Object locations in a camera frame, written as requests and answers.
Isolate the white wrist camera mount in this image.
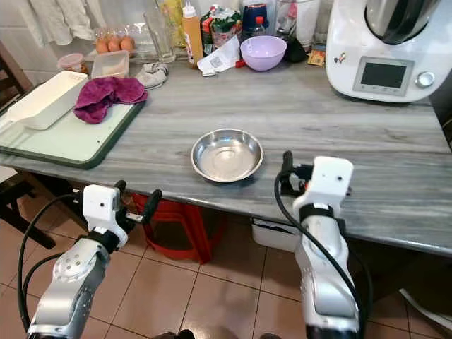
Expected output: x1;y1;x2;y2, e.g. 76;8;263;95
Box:
298;156;355;210
83;184;125;231

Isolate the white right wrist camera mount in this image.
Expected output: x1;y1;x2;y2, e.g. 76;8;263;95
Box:
298;156;355;210

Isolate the small black item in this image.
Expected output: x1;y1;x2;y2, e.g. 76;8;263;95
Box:
286;35;309;64

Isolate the clear glass tumbler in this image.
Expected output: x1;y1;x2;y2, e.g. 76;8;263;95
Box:
143;8;174;64

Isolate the red plastic stool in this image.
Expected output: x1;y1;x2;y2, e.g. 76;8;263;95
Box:
131;192;213;263

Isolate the dark wooden table frame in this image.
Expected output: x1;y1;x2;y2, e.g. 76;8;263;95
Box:
35;166;96;237

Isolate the white hanging towel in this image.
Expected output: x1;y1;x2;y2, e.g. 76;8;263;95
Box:
28;0;103;47

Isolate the shallow stainless steel bowl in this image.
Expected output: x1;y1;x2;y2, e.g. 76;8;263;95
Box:
191;129;264;183

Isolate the crumpled grey cloth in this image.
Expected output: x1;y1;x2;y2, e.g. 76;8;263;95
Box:
136;62;170;90

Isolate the dark wooden chair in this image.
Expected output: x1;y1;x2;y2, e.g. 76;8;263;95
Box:
0;46;56;249

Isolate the small pink lidded jar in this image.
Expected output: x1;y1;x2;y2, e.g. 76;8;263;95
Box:
56;53;87;74

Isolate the dark robot left foot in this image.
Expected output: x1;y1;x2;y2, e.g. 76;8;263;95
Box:
152;329;195;339

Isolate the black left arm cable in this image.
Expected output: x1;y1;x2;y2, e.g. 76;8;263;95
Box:
17;192;85;333

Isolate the green and red snack bag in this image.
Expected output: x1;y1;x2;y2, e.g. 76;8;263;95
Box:
201;6;244;52

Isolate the dark blue bottle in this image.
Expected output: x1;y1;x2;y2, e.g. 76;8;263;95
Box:
242;0;270;37

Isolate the lilac plastic bowl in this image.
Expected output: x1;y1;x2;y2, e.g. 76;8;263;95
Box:
240;35;288;72

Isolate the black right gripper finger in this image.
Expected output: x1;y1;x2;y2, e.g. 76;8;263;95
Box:
279;150;295;197

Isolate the clear lidded plastic box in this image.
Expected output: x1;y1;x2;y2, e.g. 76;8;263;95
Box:
90;51;131;79

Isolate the purple cloth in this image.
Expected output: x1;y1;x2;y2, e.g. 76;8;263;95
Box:
73;76;148;125

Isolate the orange sauce squeeze bottle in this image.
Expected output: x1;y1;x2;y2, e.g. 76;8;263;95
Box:
182;2;203;68

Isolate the white paper with QR code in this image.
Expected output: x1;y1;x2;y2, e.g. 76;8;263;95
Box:
196;35;242;76

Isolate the long white plastic container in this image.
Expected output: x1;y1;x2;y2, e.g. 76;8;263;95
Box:
0;71;88;132

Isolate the white plastic storage box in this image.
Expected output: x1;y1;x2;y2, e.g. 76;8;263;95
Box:
251;218;301;253

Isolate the small yellow brown packet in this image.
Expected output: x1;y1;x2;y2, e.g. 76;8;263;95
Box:
307;48;327;67

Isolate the white kitchen food processor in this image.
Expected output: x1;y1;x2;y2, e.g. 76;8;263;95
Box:
326;0;442;104

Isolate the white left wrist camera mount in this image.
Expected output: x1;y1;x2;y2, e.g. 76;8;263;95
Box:
83;184;125;231

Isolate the green-rimmed white cutting board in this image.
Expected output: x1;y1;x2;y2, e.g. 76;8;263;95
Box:
0;88;148;170

